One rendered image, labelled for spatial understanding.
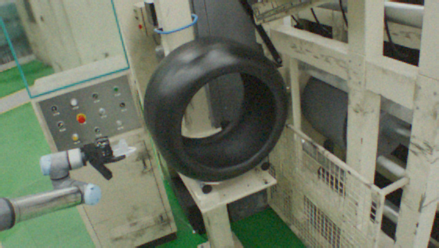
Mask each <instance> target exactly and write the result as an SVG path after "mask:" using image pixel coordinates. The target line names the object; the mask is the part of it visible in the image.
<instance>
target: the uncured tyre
mask: <svg viewBox="0 0 439 248"><path fill-rule="evenodd" d="M234 73H239V75H240V76H241V80H242V84H243V97H242V101H241V106H240V108H239V110H238V113H237V114H236V116H235V117H234V119H233V120H232V121H231V122H230V123H229V124H228V125H227V126H226V127H225V128H223V129H222V130H220V131H219V132H218V133H215V134H214V135H212V136H209V137H203V138H201V137H185V136H183V135H182V134H181V128H182V121H183V116H184V114H185V111H186V110H187V106H188V105H189V103H190V101H191V100H192V97H193V96H194V95H195V94H196V92H198V91H199V90H200V89H201V88H202V87H203V86H205V85H206V84H207V83H209V82H211V81H212V80H213V79H215V78H217V77H219V76H221V75H225V74H234ZM143 109H144V112H143V117H144V121H145V124H146V127H147V130H148V132H149V134H150V135H151V137H152V139H153V141H154V143H155V144H156V146H157V148H158V152H159V153H160V154H161V156H162V158H163V159H164V160H165V161H166V162H167V163H168V164H169V165H170V166H171V167H172V168H173V169H174V170H176V172H178V173H181V174H183V175H184V176H186V177H189V178H191V179H194V180H196V181H206V182H217V181H226V180H229V179H232V178H235V177H238V176H240V175H242V174H243V173H247V172H248V171H250V170H252V169H253V168H254V167H255V166H257V165H258V164H259V163H261V162H262V161H263V160H264V159H265V158H266V157H267V156H268V155H269V154H270V152H271V151H272V149H273V148H274V146H275V145H276V143H277V142H278V140H279V138H280V137H281V135H282V133H283V131H284V128H285V122H286V119H287V116H288V91H287V88H286V84H285V82H284V79H283V78H282V76H281V73H280V72H279V70H278V69H277V68H276V66H275V65H274V64H273V62H272V61H271V60H270V59H269V58H268V57H266V56H265V55H264V54H262V53H260V52H259V51H257V50H255V49H252V48H250V47H248V46H246V45H244V44H242V43H240V42H237V41H235V40H233V39H230V38H221V37H207V38H196V39H194V40H191V41H189V42H185V43H184V44H182V45H181V46H179V47H177V48H176V49H174V50H173V51H172V52H171V53H168V54H167V55H166V57H165V58H164V59H163V60H162V61H161V62H160V64H159V65H158V66H157V67H156V68H155V69H154V71H153V73H152V75H151V77H150V79H149V81H148V83H147V89H146V93H145V97H144V106H143Z"/></svg>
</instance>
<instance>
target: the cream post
mask: <svg viewBox="0 0 439 248"><path fill-rule="evenodd" d="M153 2H154V6H155V9H156V15H157V19H158V17H159V18H161V19H162V22H163V25H162V26H163V28H164V31H172V30H175V29H177V28H180V27H184V26H186V25H188V24H190V23H191V22H192V20H191V15H190V5H189V2H188V0H153ZM194 39H195V35H194V28H193V25H192V26H190V27H188V28H186V29H184V30H182V31H177V32H173V33H169V34H164V35H162V34H161V40H162V43H163V46H164V50H167V51H168V53H171V52H172V51H173V50H174V49H176V48H177V47H179V46H181V45H182V44H184V43H185V42H189V41H191V40H194ZM165 55H166V51H165ZM182 130H183V135H184V136H185V137H196V136H198V135H201V134H203V133H207V132H210V131H212V124H211V119H210V115H209V108H208V104H207V99H206V95H205V87H204V86H203V87H202V88H201V89H200V90H199V91H198V92H196V94H195V95H194V96H193V97H192V100H191V101H190V103H189V105H188V106H187V110H186V111H185V114H184V116H183V121H182ZM201 214H202V217H203V220H204V224H205V229H206V233H207V236H208V239H209V245H210V247H211V248H234V243H233V239H232V234H231V231H230V224H229V216H228V212H227V204H225V205H223V206H220V207H217V208H215V209H214V210H209V211H207V212H204V213H201Z"/></svg>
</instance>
